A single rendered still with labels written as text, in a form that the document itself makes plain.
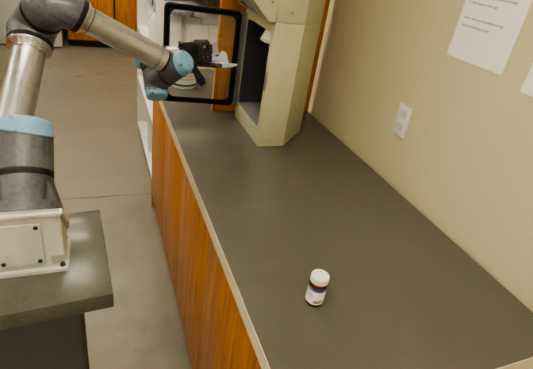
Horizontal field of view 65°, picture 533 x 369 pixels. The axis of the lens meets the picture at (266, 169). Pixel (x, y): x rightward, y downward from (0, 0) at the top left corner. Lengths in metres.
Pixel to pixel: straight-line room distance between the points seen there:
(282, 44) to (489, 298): 1.00
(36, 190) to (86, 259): 0.20
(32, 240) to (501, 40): 1.24
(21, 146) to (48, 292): 0.31
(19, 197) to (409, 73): 1.22
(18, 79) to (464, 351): 1.24
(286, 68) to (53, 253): 0.98
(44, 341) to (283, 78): 1.09
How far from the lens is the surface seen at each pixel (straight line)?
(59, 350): 1.18
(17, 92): 1.24
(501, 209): 1.30
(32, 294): 1.02
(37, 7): 1.29
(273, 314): 0.96
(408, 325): 1.05
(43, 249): 1.01
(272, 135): 1.63
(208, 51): 1.57
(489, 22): 1.35
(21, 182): 0.99
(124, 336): 2.12
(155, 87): 1.47
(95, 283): 1.01
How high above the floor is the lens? 1.64
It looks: 28 degrees down
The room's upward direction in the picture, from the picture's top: 9 degrees clockwise
